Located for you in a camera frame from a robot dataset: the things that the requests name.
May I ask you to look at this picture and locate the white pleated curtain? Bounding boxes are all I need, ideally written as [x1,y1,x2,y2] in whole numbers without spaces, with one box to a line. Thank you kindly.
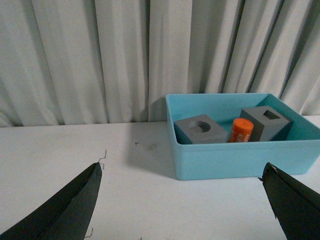
[0,0,320,127]

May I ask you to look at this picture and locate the gray cube square hole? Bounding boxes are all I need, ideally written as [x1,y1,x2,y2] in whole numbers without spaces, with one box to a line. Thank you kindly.
[240,105,293,142]

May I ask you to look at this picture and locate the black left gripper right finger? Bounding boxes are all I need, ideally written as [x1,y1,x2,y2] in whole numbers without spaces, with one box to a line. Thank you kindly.
[260,162,320,240]

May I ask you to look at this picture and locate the gray cube round hole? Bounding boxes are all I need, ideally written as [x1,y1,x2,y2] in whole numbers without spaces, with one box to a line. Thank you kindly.
[174,114,228,145]

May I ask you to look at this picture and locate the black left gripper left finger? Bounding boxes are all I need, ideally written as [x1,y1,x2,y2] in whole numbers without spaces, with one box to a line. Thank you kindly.
[0,162,102,240]

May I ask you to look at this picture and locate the light blue plastic box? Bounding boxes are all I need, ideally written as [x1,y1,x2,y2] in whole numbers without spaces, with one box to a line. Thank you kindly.
[165,93,320,180]

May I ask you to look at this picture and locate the orange cylinder part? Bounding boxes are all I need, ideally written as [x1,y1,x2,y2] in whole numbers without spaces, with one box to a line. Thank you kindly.
[227,118,254,143]

